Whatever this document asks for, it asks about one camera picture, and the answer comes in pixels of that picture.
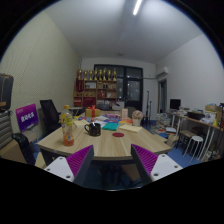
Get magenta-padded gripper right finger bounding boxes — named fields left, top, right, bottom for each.
left=130, top=143, right=184, bottom=186

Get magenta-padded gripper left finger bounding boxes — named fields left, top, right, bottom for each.
left=43, top=144, right=95, bottom=188

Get orange-capped yellow-label drink bottle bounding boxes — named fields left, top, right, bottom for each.
left=59, top=104, right=75, bottom=147

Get black dotted mug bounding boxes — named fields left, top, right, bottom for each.
left=83, top=121, right=102, bottom=137

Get yellow paper envelope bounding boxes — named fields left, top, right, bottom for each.
left=118, top=123, right=143, bottom=134

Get pale yellow paper pad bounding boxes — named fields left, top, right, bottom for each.
left=73, top=119, right=89, bottom=128

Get stack of books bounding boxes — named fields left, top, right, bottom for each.
left=155, top=113, right=172, bottom=130

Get pink flowers in white pot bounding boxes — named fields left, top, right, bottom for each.
left=131, top=109, right=144, bottom=127

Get white open book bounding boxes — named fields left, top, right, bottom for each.
left=94, top=119, right=110, bottom=130

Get orange book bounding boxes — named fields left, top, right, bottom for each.
left=118, top=118, right=133, bottom=125

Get teal book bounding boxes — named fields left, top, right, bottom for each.
left=101, top=121, right=120, bottom=131

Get black tripod stand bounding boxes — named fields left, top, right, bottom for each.
left=145, top=90, right=153, bottom=127

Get yellow gift box, red ribbon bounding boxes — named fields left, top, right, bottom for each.
left=85, top=105, right=102, bottom=118

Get tall standing card box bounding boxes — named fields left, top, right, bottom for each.
left=120, top=108, right=130, bottom=121

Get small white side table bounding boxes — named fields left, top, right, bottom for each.
left=68, top=106, right=83, bottom=116

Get white round stool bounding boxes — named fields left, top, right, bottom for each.
left=184, top=135, right=204, bottom=158

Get black office chair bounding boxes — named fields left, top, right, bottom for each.
left=39, top=99, right=62, bottom=134

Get black computer monitor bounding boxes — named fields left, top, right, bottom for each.
left=169, top=98, right=182, bottom=111

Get cluttered wooden side desk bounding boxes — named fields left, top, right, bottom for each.
left=168, top=103, right=224, bottom=162

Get purple sign board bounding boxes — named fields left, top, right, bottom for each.
left=15, top=103, right=40, bottom=133

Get wooden shelf unit with trophies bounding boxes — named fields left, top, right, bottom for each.
left=73, top=68, right=119, bottom=108

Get black framed glass door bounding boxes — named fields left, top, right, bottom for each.
left=93, top=64, right=144, bottom=112

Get silver ribbed suitcase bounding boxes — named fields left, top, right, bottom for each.
left=0, top=111, right=14, bottom=150

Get ceiling tube light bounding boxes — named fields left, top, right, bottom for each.
left=132, top=0, right=144, bottom=16

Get white wall air conditioner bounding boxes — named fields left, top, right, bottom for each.
left=155, top=66, right=170, bottom=78

